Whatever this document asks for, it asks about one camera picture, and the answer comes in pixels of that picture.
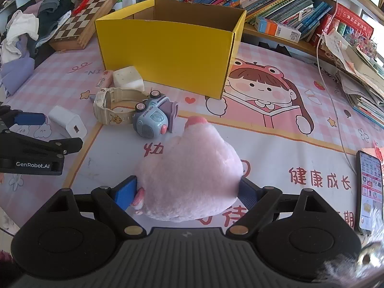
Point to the lavender garment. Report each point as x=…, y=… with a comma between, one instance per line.
x=16, y=72

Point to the dark garment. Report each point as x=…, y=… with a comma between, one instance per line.
x=54, y=18

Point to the white garment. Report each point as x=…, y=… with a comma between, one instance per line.
x=21, y=30

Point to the pink printed mat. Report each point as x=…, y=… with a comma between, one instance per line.
x=285, y=144

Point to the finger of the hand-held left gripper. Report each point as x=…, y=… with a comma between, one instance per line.
x=28, y=118
x=60, y=145

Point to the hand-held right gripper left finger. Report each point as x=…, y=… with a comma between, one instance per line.
x=126, y=193

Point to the blue toy car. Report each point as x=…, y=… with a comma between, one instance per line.
x=150, y=120

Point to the white cube block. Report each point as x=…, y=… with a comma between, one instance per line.
x=127, y=76

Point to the wooden chessboard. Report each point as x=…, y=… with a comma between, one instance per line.
x=87, y=13

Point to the blue and orange carton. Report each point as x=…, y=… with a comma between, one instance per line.
x=277, y=28

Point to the yellow cardboard box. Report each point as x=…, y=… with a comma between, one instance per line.
x=165, y=51

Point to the stack of papers and booklets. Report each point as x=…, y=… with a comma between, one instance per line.
x=360, y=78

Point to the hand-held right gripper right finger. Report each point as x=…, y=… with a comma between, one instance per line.
x=247, y=192

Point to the pink tube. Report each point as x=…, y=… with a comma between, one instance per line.
x=103, y=81

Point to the pink plush toy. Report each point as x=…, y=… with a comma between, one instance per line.
x=192, y=171

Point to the cream wrist watch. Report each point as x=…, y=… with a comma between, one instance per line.
x=103, y=108

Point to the red printed box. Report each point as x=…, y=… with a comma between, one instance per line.
x=354, y=21

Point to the wooden shelf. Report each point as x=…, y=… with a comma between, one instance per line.
x=300, y=45

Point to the grey garment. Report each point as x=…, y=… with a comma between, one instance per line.
x=51, y=0

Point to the white charger plug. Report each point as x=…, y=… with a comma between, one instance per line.
x=67, y=121

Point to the black smartphone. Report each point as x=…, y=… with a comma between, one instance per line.
x=370, y=192

